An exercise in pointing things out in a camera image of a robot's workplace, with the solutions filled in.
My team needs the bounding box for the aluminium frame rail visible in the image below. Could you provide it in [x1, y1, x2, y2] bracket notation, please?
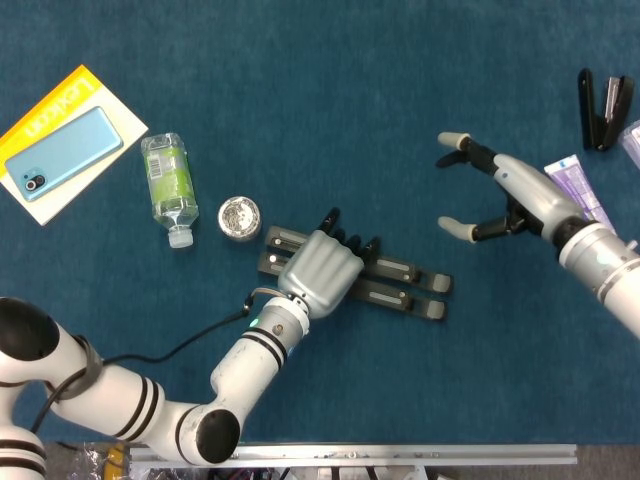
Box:
[128, 443, 579, 471]

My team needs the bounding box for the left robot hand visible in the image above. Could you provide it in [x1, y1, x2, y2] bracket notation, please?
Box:
[276, 207, 381, 320]

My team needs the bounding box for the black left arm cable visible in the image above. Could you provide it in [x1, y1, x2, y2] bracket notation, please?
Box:
[29, 287, 281, 436]

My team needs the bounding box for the yellow white booklet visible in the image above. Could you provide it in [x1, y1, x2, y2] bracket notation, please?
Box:
[0, 63, 150, 227]

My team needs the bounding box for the clear plastic card packet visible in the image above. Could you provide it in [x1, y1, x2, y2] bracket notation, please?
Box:
[619, 118, 640, 169]

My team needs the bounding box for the teal felt table cloth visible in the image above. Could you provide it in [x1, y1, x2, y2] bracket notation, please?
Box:
[0, 0, 640, 444]

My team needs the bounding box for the purple white toothpaste tube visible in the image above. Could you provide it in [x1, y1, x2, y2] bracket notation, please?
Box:
[543, 154, 616, 234]

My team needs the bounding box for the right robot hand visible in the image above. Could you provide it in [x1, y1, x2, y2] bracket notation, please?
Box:
[434, 130, 586, 246]

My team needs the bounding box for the clear bottle green label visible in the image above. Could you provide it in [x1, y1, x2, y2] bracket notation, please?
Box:
[140, 131, 201, 250]

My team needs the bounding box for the black stapler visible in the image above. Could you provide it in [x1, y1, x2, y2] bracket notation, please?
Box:
[577, 67, 637, 151]

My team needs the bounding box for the small round metal tin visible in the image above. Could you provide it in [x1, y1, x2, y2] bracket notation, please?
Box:
[217, 196, 263, 241]

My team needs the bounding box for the light blue smartphone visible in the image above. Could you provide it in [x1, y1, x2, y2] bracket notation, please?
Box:
[4, 105, 125, 203]

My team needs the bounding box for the black folding laptop stand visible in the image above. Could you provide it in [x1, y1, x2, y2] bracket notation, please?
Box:
[257, 225, 455, 324]

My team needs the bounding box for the clear plastic bag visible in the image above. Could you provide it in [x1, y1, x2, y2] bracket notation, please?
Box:
[74, 442, 132, 480]

